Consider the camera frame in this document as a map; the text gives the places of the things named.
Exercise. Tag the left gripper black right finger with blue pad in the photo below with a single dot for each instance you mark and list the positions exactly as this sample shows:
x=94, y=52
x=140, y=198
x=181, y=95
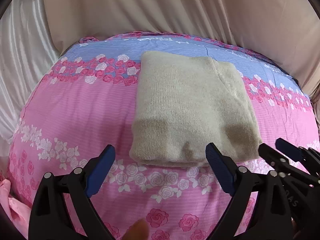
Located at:
x=258, y=208

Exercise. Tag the person's left hand fingertip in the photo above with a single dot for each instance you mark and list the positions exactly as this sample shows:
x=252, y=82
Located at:
x=138, y=231

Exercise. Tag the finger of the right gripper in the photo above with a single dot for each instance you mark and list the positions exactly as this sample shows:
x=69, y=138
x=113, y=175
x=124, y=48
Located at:
x=308, y=157
x=279, y=163

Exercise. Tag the pink floral bed sheet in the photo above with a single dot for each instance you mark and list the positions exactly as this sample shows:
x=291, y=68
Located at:
x=87, y=101

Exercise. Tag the beige curtain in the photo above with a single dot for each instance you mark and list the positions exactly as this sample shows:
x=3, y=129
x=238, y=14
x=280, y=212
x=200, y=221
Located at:
x=285, y=31

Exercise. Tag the cream knitted sweater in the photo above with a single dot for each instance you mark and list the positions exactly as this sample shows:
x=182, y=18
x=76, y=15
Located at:
x=184, y=103

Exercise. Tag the white satin curtain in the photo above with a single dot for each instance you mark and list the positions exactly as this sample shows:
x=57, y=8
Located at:
x=27, y=52

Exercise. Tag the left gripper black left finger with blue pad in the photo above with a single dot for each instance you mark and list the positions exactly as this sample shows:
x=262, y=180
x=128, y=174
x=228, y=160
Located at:
x=62, y=208

